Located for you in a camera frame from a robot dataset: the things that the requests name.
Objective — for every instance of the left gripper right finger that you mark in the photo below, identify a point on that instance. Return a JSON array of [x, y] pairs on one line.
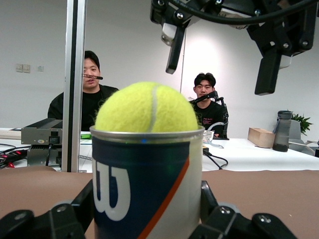
[[236, 224]]

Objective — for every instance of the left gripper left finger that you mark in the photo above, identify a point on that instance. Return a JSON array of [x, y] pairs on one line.
[[49, 224]]

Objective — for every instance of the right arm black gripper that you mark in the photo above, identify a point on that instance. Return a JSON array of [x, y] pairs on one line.
[[286, 35]]

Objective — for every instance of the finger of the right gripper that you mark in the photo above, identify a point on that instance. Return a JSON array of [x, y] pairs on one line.
[[175, 52]]

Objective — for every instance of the Roland Garros print tennis ball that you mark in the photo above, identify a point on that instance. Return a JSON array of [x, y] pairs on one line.
[[147, 107]]

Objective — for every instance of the blue white tennis ball can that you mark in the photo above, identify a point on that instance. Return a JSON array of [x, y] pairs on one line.
[[149, 186]]

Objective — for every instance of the green potted plant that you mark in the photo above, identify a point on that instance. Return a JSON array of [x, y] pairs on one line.
[[302, 123]]

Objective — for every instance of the dark grey water bottle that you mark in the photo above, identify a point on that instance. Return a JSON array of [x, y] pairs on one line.
[[282, 134]]

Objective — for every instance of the small cardboard box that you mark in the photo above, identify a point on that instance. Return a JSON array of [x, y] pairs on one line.
[[260, 138]]

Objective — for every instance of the white desk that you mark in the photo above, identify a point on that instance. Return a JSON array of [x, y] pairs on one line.
[[249, 159]]

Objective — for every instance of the man in black t-shirt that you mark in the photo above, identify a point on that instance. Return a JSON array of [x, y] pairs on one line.
[[211, 114]]

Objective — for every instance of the green flat object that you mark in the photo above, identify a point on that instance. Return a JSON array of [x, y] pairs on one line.
[[86, 136]]

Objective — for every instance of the grey electronics box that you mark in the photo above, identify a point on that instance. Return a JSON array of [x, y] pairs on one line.
[[37, 129]]

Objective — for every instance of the man in black jacket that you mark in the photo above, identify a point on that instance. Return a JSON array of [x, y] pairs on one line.
[[91, 109]]

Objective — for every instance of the aluminium camera post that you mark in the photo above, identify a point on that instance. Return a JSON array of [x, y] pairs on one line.
[[72, 99]]

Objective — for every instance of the small white wall thermostat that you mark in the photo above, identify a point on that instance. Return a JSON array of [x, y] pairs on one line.
[[40, 68]]

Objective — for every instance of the beige wall switch plate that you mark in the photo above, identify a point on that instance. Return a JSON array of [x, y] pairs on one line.
[[23, 68]]

